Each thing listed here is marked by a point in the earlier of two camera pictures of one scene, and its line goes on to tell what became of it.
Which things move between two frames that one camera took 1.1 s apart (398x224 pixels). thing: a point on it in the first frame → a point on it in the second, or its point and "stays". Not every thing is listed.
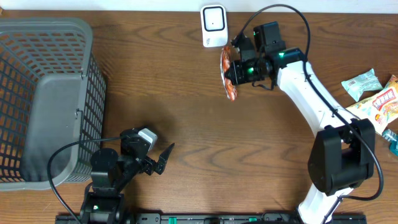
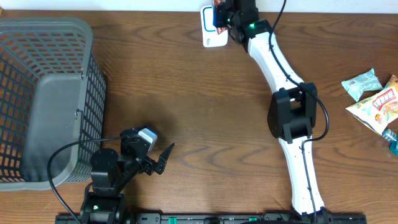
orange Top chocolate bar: [226, 61] → [220, 15]
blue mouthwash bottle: [392, 137] stays
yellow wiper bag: [381, 109] stays
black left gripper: [150, 165] stays
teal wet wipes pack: [365, 81] stays
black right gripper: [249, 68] → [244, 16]
